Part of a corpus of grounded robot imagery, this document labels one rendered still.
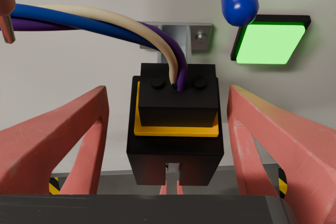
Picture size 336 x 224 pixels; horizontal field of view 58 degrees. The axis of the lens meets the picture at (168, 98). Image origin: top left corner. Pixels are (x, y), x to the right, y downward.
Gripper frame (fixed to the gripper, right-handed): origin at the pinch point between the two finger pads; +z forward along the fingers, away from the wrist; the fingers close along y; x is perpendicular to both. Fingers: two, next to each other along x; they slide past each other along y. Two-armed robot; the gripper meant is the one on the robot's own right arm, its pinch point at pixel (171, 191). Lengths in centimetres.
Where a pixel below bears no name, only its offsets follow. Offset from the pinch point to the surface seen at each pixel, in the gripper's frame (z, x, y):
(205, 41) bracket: 4.3, -13.8, -1.8
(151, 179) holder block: -3.9, -11.0, 1.3
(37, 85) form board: 5.9, -7.4, 11.5
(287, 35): 3.5, -15.0, -6.6
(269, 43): 3.7, -14.2, -5.7
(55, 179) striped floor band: 53, 115, 55
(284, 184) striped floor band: 45, 99, -51
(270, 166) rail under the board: 9.6, 13.3, -14.5
